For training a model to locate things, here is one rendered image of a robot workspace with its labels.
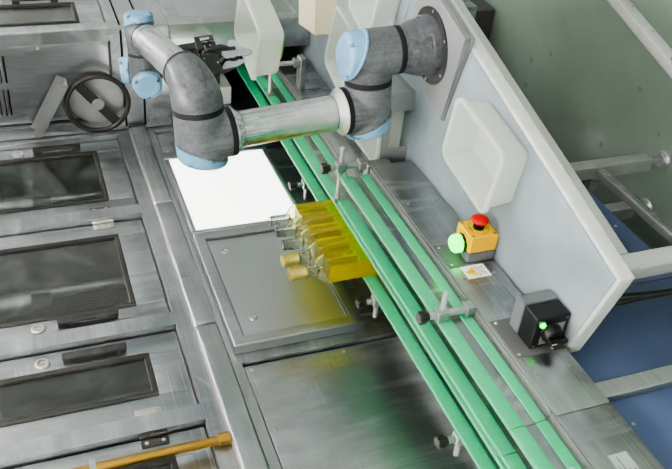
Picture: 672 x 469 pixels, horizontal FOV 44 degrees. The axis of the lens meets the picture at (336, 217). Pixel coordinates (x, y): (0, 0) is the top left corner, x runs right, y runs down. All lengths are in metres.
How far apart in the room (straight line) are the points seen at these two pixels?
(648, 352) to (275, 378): 0.84
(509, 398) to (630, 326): 0.38
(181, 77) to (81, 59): 1.01
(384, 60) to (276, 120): 0.29
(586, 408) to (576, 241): 0.31
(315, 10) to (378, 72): 0.74
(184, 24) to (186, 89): 0.99
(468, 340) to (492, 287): 0.17
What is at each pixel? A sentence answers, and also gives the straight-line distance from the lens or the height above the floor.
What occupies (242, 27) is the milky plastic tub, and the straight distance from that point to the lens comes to 2.43.
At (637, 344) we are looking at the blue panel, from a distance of 1.85.
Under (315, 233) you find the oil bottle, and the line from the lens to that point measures 2.12.
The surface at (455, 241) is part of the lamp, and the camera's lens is 1.87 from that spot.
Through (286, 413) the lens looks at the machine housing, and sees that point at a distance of 1.93.
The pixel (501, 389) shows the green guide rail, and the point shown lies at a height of 0.93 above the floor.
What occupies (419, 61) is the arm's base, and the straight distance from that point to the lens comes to 1.99.
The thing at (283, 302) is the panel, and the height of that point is 1.16.
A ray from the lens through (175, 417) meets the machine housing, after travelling 1.91.
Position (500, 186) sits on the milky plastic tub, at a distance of 1.77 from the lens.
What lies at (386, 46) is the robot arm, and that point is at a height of 0.91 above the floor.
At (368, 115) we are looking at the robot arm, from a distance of 1.99.
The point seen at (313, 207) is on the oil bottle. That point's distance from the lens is 2.23.
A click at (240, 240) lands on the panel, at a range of 2.35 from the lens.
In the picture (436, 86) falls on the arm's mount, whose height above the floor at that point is 0.76.
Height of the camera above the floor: 1.71
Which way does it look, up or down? 19 degrees down
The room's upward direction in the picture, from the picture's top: 98 degrees counter-clockwise
